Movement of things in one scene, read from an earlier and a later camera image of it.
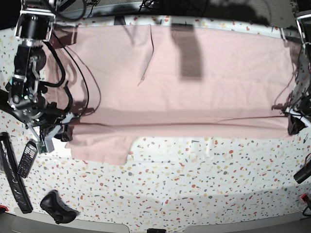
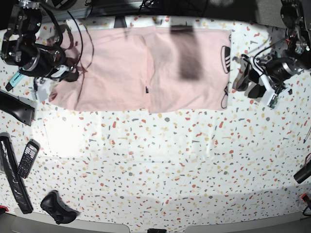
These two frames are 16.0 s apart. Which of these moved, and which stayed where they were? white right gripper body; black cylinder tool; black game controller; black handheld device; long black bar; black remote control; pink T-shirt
Moved: pink T-shirt; white right gripper body
Stayed: black cylinder tool; black handheld device; black game controller; black remote control; long black bar
